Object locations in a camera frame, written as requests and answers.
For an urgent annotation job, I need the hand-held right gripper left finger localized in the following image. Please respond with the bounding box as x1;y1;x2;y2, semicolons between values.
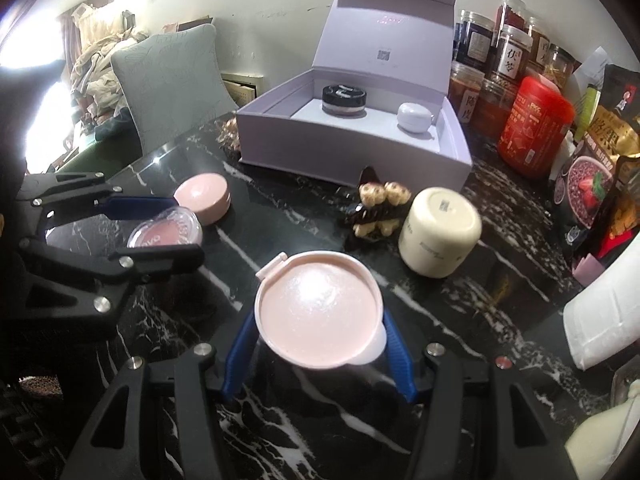
75;316;259;480

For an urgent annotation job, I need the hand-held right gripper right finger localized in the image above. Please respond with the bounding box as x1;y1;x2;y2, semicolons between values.
384;324;571;480

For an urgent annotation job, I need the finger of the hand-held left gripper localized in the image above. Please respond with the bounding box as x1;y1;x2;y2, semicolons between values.
17;237;207;322
17;171;182;223

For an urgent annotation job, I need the pink heart-lid blush pot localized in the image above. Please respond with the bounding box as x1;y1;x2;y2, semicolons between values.
126;206;203;250

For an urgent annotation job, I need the pink flip-lid round container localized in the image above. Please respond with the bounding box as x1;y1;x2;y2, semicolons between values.
254;250;387;368

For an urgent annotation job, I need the amber hair clip with bears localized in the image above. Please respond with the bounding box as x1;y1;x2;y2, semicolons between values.
217;115;243;153

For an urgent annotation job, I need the cream round jar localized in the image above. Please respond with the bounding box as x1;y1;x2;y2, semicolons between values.
398;186;482;279

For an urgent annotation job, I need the dark hair clip with bears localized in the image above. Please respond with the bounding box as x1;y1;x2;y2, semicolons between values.
340;166;412;228

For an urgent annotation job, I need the black lidded cosmetic jar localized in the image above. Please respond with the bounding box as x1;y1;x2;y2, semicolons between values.
321;84;368;117

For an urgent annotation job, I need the lavender round dome container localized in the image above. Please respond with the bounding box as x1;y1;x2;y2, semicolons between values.
396;102;436;136

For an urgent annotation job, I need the white hinged gift box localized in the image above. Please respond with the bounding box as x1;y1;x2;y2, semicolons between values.
235;0;473;193

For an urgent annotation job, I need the dark green chair seat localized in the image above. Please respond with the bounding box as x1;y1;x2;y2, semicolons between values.
52;132;146;186

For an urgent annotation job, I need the grey cushion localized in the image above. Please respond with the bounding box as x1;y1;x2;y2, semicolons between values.
110;22;241;161

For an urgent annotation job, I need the pile of beige cloth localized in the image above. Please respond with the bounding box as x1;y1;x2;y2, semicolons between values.
57;2;151;136

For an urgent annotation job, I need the perforated wooden board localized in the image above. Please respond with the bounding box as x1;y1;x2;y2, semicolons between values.
220;71;265;108

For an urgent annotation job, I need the small pink paper box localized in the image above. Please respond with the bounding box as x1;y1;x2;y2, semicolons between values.
572;254;606;286

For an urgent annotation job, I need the white paper towel roll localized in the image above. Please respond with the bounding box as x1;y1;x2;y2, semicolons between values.
565;240;640;371

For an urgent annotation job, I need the white ceramic teapot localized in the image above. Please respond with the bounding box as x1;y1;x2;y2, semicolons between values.
565;400;640;480

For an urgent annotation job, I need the black and gold cereal bag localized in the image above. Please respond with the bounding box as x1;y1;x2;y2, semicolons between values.
550;64;640;261

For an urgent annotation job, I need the red canister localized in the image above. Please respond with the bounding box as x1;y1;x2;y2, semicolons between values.
497;76;576;181

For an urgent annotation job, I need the green lidded canister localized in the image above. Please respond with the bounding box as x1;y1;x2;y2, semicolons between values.
575;82;601;143

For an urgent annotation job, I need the cluster of clear lidded jars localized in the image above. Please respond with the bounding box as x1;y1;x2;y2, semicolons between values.
447;0;583;133

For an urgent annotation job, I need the white printed paper sheet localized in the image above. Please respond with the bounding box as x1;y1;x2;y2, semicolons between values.
570;46;611;106

